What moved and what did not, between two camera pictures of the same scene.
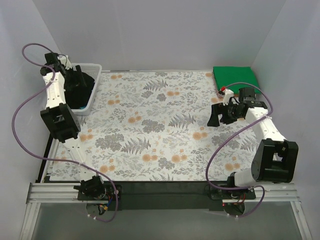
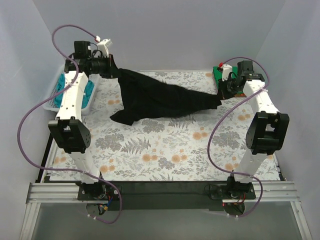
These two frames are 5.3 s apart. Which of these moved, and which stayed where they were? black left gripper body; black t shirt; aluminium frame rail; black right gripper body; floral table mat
Moved: black left gripper body; black right gripper body; black t shirt
Stayed: floral table mat; aluminium frame rail
